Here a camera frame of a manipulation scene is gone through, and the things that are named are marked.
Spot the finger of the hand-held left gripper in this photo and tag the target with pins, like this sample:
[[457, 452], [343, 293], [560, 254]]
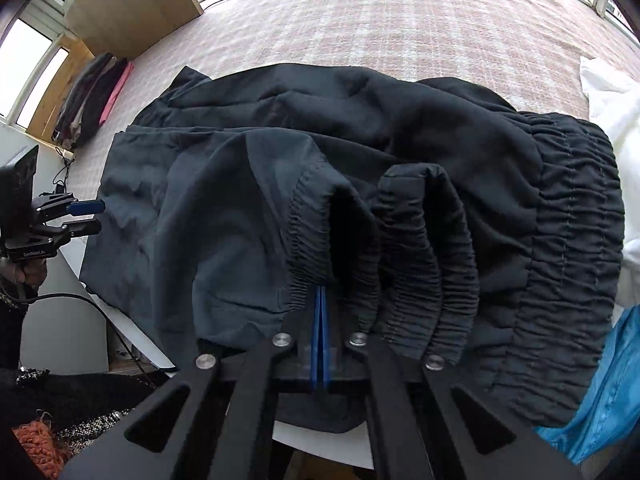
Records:
[[87, 206], [80, 227]]

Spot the light wooden board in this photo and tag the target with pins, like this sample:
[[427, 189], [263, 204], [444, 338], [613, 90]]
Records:
[[130, 10]]

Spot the blue garment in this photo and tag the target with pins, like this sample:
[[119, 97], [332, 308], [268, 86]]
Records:
[[610, 400]]

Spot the pink folded garment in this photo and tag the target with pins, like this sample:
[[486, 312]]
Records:
[[117, 92]]

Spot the pine wood panel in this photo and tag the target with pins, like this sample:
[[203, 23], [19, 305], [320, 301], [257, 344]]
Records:
[[50, 105]]

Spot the pink plaid blanket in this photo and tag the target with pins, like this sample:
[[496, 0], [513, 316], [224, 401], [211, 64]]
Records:
[[400, 20]]

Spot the white garment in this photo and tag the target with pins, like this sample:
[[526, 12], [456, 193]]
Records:
[[615, 105]]

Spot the black folded garment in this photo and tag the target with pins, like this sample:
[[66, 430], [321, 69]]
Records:
[[102, 95]]

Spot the person's left hand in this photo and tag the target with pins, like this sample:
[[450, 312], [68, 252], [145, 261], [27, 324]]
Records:
[[32, 275]]

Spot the black power adapter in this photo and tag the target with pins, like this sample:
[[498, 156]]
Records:
[[60, 188]]

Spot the black pants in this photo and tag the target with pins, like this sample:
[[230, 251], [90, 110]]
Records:
[[450, 125]]

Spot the white window frame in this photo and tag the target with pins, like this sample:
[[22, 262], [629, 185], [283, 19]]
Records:
[[42, 10]]

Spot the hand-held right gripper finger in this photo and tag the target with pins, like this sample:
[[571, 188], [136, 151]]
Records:
[[325, 340], [316, 340]]

